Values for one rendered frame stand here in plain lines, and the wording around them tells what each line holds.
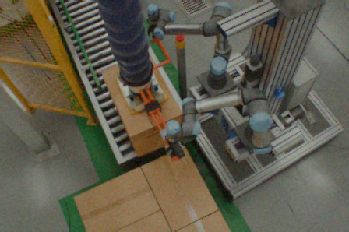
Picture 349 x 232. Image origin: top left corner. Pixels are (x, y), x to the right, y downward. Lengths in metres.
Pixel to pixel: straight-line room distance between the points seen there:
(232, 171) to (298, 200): 0.70
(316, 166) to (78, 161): 2.32
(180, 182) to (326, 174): 1.49
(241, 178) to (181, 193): 0.65
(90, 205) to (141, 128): 0.82
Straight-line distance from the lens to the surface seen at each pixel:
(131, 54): 2.25
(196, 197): 3.03
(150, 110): 2.55
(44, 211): 3.82
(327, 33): 4.70
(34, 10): 2.59
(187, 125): 2.13
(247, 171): 3.47
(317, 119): 3.81
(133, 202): 3.05
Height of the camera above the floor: 3.48
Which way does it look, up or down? 64 degrees down
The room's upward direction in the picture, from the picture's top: 8 degrees counter-clockwise
